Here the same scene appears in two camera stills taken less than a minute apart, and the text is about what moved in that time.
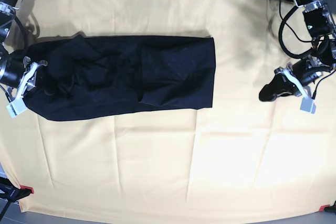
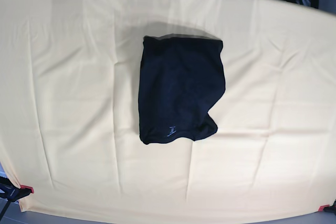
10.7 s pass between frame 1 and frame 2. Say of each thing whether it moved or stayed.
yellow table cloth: stayed
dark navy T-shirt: moved
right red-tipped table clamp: stayed
